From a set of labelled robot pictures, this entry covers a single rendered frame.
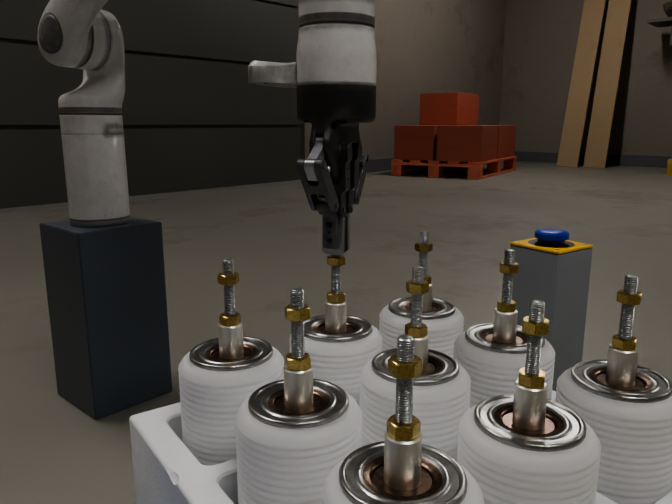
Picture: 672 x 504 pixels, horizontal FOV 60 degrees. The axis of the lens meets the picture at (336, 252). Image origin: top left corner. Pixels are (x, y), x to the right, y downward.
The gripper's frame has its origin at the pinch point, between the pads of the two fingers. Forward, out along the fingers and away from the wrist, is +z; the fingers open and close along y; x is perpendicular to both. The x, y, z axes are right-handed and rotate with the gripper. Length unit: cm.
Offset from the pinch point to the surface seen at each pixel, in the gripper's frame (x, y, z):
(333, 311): -0.2, -1.1, 7.7
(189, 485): 4.2, -19.4, 17.1
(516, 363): -18.0, -0.5, 10.5
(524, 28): 59, 719, -121
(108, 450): 37, 5, 35
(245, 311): 53, 67, 35
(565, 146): 0, 639, 14
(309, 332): 1.7, -2.6, 9.7
